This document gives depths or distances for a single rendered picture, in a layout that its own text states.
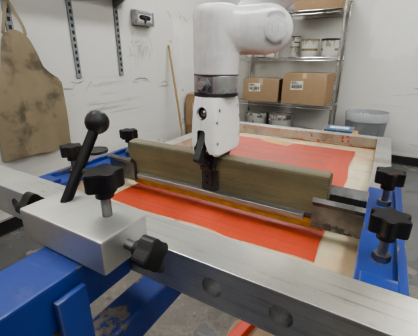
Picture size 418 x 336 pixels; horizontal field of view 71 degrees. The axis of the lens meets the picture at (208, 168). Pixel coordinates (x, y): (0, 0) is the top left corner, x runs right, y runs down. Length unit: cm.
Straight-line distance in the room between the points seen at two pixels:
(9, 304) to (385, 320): 29
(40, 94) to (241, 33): 216
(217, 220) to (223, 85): 23
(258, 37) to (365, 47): 368
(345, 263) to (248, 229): 15
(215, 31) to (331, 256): 37
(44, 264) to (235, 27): 39
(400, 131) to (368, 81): 71
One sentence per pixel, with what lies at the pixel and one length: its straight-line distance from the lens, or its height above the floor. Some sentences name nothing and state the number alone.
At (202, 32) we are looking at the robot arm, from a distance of 49.
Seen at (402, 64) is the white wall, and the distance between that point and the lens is 414.
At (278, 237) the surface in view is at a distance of 50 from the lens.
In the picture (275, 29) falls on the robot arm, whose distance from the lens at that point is 50.
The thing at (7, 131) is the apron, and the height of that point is 76.
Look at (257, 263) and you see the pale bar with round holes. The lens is 30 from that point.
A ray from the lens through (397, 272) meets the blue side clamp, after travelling 39.
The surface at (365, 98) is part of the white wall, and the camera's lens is 417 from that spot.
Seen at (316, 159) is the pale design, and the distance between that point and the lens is 89.
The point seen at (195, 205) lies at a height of 96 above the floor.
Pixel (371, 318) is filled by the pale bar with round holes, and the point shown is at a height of 104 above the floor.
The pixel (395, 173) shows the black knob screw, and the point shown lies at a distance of 53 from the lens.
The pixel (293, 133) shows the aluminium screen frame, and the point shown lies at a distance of 109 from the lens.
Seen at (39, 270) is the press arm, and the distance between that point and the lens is 33.
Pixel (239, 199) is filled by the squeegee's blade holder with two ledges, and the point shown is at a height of 99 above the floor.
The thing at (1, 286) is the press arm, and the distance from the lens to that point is 32.
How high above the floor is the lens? 122
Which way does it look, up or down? 20 degrees down
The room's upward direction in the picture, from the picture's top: straight up
